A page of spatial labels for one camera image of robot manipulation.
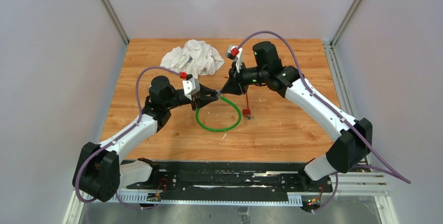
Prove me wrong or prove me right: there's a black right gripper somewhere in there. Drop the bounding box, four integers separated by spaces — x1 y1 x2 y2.
221 61 267 96

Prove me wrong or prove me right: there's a red cable lock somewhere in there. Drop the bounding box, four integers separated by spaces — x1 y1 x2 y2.
221 75 257 117

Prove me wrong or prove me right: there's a green cable lock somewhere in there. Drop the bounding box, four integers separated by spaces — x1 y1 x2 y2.
195 96 242 132

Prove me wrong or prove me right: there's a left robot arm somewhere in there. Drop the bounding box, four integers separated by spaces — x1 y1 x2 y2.
73 76 219 203

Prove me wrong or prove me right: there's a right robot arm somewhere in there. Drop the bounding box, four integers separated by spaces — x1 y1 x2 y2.
221 41 372 191

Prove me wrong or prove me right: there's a white crumpled cloth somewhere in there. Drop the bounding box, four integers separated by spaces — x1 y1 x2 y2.
160 39 225 78

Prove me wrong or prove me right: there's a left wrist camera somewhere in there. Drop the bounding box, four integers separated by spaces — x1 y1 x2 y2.
182 78 201 100

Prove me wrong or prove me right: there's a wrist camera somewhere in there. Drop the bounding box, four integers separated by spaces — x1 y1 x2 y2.
182 78 201 100
226 45 243 73

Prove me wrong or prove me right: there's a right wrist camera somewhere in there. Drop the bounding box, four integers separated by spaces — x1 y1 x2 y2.
226 45 243 73

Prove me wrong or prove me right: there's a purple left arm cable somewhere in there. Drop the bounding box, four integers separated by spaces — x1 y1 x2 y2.
74 66 188 211

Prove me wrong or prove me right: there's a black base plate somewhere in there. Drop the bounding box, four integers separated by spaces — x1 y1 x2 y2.
126 161 334 202

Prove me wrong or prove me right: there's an aluminium frame post left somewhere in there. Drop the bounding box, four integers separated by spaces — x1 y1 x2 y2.
100 0 130 47

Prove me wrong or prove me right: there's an aluminium frame post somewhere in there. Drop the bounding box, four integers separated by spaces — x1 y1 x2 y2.
330 0 363 48
100 0 130 47

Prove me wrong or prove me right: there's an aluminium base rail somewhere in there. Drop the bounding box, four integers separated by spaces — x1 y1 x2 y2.
62 167 399 224

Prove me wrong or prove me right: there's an aluminium frame post right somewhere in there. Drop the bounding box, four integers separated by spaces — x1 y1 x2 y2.
330 0 363 48

